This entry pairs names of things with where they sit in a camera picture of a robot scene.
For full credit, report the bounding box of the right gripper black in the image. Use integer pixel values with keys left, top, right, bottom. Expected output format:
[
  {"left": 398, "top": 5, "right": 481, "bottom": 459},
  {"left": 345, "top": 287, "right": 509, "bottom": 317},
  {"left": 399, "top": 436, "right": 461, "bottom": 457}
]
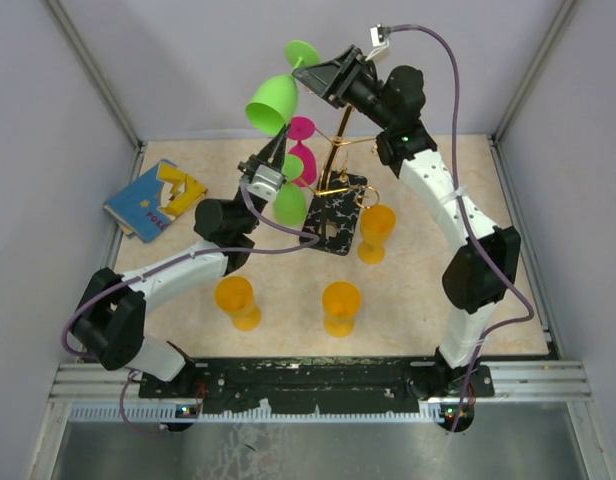
[{"left": 290, "top": 47, "right": 392, "bottom": 132}]

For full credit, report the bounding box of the pink wine glass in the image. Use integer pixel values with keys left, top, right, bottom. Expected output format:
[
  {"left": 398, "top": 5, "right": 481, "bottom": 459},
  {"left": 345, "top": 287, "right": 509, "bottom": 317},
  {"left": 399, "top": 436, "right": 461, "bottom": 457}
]
[{"left": 288, "top": 116, "right": 317, "bottom": 187}]

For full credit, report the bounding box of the green wine glass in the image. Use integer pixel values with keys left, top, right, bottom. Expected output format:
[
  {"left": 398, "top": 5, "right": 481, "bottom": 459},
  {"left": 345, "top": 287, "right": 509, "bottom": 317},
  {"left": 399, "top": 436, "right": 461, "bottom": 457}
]
[
  {"left": 273, "top": 154, "right": 307, "bottom": 226},
  {"left": 245, "top": 40, "right": 320, "bottom": 136}
]

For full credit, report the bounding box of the gold wine glass rack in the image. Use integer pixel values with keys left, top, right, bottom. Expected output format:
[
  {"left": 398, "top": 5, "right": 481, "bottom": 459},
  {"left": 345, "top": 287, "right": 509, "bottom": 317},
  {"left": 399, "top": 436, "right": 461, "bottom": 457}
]
[{"left": 291, "top": 106, "right": 373, "bottom": 256}]

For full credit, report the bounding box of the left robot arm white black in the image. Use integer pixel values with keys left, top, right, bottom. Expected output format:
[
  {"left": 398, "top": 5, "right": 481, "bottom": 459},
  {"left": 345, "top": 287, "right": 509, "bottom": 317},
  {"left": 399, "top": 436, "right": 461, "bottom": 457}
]
[{"left": 61, "top": 127, "right": 289, "bottom": 397}]

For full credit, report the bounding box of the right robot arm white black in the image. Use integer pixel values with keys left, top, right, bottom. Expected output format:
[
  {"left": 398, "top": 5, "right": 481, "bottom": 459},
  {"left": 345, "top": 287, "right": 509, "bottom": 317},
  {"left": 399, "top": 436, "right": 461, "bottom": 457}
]
[{"left": 292, "top": 46, "right": 520, "bottom": 396}]

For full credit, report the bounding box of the orange wine glass right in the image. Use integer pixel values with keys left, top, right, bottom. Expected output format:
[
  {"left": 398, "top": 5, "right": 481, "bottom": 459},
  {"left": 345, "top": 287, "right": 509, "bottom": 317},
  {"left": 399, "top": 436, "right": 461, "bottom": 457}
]
[{"left": 357, "top": 204, "right": 396, "bottom": 265}]

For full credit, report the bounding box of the orange wine glass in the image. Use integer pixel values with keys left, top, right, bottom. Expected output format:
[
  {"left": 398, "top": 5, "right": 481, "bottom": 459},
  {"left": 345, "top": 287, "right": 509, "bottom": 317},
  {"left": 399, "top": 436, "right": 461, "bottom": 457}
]
[
  {"left": 322, "top": 281, "right": 362, "bottom": 338},
  {"left": 357, "top": 204, "right": 396, "bottom": 265},
  {"left": 214, "top": 276, "right": 261, "bottom": 332}
]

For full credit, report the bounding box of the orange wine glass front left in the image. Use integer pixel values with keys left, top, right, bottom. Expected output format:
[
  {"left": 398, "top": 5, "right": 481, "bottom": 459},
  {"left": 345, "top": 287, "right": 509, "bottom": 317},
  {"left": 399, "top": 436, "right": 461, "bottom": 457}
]
[{"left": 214, "top": 276, "right": 261, "bottom": 332}]

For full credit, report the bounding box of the orange wine glass front middle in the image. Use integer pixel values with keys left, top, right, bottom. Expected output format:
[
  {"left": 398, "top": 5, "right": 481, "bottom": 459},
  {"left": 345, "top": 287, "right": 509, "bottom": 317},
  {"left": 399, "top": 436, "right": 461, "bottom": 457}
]
[{"left": 322, "top": 281, "right": 362, "bottom": 338}]

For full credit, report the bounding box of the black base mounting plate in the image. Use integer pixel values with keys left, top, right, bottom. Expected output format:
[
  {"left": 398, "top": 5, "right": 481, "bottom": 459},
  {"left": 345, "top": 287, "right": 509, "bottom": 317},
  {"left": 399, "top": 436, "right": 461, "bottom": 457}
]
[{"left": 139, "top": 356, "right": 495, "bottom": 415}]

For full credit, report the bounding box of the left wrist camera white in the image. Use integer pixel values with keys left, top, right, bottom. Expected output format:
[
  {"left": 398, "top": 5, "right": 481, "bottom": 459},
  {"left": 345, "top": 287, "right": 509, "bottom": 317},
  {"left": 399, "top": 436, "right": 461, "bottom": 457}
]
[{"left": 246, "top": 165, "right": 286, "bottom": 202}]

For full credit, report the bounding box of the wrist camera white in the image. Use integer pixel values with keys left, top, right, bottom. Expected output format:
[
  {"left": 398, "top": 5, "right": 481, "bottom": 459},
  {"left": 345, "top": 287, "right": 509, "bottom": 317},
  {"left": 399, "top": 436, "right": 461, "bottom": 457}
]
[
  {"left": 365, "top": 24, "right": 391, "bottom": 62},
  {"left": 246, "top": 165, "right": 286, "bottom": 202}
]

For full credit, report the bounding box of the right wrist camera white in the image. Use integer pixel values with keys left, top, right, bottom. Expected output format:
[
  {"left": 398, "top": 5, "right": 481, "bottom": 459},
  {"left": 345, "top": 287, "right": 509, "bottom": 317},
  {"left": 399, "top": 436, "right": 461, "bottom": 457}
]
[{"left": 365, "top": 24, "right": 391, "bottom": 62}]

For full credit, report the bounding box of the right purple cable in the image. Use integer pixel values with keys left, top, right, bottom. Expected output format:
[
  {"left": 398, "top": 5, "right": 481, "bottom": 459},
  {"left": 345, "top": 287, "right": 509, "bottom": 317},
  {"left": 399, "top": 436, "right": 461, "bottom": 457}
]
[{"left": 382, "top": 23, "right": 534, "bottom": 434}]

